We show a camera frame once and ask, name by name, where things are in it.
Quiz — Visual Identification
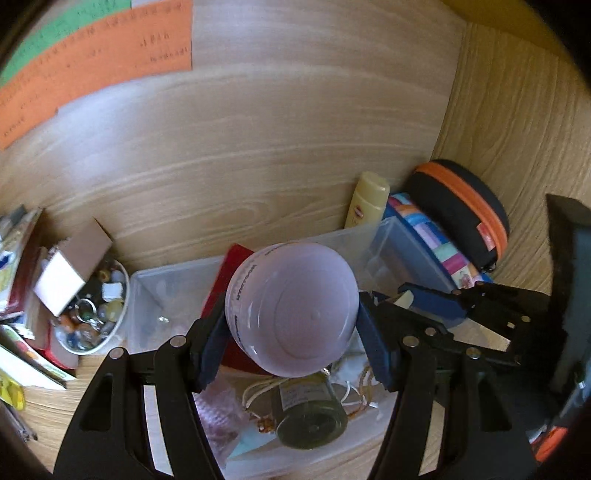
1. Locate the brown cardboard box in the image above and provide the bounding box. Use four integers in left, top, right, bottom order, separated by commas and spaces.
33, 217, 115, 317

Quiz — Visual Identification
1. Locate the clear plastic bin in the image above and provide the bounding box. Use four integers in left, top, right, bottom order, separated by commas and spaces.
127, 217, 462, 480

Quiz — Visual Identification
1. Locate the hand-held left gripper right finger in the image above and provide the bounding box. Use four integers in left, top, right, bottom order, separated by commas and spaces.
358, 292, 539, 480

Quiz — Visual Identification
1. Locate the red notebook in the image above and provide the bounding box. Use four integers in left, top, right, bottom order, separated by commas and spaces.
201, 244, 259, 374

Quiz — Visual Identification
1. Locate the orange paper sheet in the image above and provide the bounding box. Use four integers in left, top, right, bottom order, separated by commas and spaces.
0, 0, 194, 151

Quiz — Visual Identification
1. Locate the white trinket bowl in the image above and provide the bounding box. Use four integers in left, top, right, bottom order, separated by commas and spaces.
48, 256, 131, 356

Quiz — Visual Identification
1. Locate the colourful striped box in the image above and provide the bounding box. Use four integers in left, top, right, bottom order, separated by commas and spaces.
383, 193, 492, 291

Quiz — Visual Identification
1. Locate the metal keyring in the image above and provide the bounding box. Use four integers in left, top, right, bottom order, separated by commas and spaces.
74, 299, 99, 325

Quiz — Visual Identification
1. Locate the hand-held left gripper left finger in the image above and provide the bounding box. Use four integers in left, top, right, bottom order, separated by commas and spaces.
53, 305, 228, 480

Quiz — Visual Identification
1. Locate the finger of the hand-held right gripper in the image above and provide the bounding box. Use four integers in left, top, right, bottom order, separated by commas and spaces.
370, 292, 520, 367
398, 281, 550, 329

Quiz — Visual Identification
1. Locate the orange braided cord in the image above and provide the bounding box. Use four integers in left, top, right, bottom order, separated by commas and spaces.
341, 364, 385, 418

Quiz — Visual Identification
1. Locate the olive glass jar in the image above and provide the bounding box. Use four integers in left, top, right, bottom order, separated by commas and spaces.
270, 371, 349, 450

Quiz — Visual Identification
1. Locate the green paper sheet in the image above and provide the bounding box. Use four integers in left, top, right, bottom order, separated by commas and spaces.
0, 0, 132, 88

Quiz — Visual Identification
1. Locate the pale yellow bottle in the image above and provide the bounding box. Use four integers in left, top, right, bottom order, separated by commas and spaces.
344, 172, 391, 230

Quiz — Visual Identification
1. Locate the stack of books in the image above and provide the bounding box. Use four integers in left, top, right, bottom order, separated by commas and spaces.
0, 205, 79, 391

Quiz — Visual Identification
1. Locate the black orange zip case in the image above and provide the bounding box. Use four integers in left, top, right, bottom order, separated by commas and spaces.
402, 159, 511, 273

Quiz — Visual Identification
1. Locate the lavender round jar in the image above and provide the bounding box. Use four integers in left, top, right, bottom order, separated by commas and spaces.
225, 243, 361, 377

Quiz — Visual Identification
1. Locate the wooden desktop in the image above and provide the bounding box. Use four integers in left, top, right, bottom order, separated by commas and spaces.
0, 355, 398, 480

